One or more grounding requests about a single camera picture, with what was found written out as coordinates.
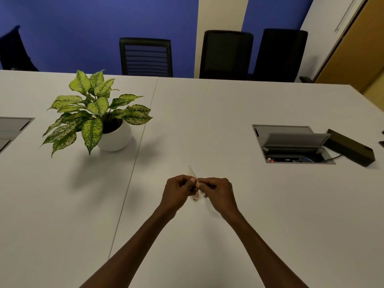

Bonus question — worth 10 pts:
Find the person's right hand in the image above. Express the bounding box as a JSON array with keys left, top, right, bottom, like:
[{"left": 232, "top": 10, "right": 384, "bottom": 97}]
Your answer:
[{"left": 197, "top": 177, "right": 239, "bottom": 218}]

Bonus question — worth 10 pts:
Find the person's left hand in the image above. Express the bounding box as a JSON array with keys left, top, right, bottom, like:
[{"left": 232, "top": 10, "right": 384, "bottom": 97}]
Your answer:
[{"left": 159, "top": 175, "right": 197, "bottom": 214}]

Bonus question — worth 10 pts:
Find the clear plastic wrapper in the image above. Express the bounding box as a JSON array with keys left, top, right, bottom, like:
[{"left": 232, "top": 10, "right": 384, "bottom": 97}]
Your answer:
[{"left": 188, "top": 165, "right": 209, "bottom": 203}]

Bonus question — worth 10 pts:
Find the person's left forearm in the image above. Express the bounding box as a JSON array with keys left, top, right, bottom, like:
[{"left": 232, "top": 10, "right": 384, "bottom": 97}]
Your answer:
[{"left": 79, "top": 205, "right": 177, "bottom": 288}]

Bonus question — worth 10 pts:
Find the person's right forearm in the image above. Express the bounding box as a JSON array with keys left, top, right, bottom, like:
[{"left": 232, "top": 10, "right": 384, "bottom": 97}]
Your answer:
[{"left": 223, "top": 208, "right": 309, "bottom": 288}]

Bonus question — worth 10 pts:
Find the white round plant pot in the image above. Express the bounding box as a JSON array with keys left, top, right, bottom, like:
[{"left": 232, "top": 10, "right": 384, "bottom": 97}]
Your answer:
[{"left": 96, "top": 118, "right": 133, "bottom": 152}]

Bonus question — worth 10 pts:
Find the green variegated leafy plant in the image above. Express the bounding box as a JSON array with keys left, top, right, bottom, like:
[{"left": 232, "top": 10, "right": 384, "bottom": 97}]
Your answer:
[{"left": 40, "top": 70, "right": 153, "bottom": 158}]

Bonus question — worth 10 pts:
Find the black mesh office chair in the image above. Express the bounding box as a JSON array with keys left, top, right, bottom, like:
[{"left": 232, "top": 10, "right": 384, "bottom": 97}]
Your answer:
[
  {"left": 199, "top": 30, "right": 254, "bottom": 80},
  {"left": 252, "top": 28, "right": 314, "bottom": 84}
]

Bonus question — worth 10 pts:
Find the black slatted office chair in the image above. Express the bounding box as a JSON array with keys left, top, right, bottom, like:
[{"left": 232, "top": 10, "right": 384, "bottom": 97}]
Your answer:
[{"left": 119, "top": 37, "right": 173, "bottom": 78}]

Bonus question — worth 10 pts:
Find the black rectangular box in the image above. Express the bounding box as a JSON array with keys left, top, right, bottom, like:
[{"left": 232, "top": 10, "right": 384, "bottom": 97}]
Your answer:
[{"left": 323, "top": 129, "right": 376, "bottom": 168}]

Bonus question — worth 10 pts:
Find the wooden door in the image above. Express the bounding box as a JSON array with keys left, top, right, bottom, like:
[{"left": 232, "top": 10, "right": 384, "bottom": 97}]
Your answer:
[{"left": 313, "top": 0, "right": 384, "bottom": 94}]

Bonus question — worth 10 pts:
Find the grey table cable box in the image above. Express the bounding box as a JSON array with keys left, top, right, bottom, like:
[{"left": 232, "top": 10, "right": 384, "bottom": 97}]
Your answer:
[
  {"left": 0, "top": 117, "right": 35, "bottom": 155},
  {"left": 252, "top": 124, "right": 336, "bottom": 165}
]

